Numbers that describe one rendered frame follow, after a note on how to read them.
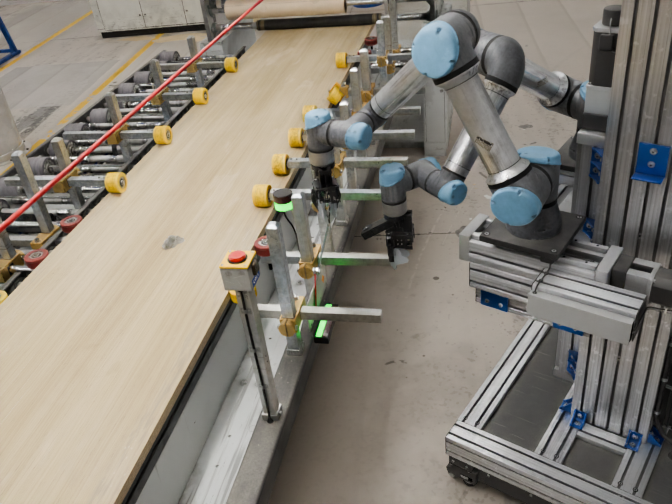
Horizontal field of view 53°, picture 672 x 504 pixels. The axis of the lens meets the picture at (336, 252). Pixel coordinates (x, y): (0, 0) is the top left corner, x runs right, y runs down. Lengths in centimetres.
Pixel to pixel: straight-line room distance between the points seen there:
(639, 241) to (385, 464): 124
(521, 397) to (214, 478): 120
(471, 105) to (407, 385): 156
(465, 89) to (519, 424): 130
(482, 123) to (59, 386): 125
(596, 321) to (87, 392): 130
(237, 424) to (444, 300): 162
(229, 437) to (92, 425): 42
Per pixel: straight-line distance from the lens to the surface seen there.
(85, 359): 195
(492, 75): 193
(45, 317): 217
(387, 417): 279
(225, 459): 193
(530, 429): 248
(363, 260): 214
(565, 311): 182
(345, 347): 311
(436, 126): 464
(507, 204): 169
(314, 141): 191
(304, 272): 213
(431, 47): 161
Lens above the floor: 206
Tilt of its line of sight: 33 degrees down
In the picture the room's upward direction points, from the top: 7 degrees counter-clockwise
